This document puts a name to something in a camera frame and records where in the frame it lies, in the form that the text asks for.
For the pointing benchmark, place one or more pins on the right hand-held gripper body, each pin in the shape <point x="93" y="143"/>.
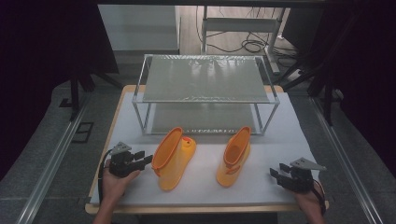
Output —
<point x="300" y="180"/>

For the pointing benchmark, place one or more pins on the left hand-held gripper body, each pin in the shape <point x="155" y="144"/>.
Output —
<point x="123" y="165"/>

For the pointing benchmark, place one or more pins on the orange rubber boot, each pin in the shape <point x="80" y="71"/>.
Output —
<point x="174" y="168"/>
<point x="232" y="168"/>

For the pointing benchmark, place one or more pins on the metal two-tier shoe rack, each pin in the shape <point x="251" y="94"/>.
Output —
<point x="202" y="81"/>

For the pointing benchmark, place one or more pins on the person's left hand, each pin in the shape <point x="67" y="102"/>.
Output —
<point x="113" y="186"/>

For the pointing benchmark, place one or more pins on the person's right hand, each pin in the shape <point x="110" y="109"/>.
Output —
<point x="311" y="202"/>

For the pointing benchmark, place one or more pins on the wooden table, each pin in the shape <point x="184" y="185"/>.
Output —
<point x="193" y="209"/>

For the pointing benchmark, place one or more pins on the black metal stand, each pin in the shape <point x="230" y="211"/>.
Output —
<point x="327" y="93"/>
<point x="74" y="93"/>

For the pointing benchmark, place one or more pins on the dark curtain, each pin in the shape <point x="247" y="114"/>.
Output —
<point x="37" y="62"/>
<point x="367" y="77"/>

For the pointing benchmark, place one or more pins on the white cabinet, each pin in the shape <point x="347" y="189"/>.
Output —
<point x="140" y="28"/>

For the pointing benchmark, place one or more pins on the aluminium floor rail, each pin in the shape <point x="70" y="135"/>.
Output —
<point x="345" y="161"/>
<point x="53" y="161"/>

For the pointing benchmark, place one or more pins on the grey metal desk frame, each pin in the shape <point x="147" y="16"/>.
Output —
<point x="243" y="25"/>

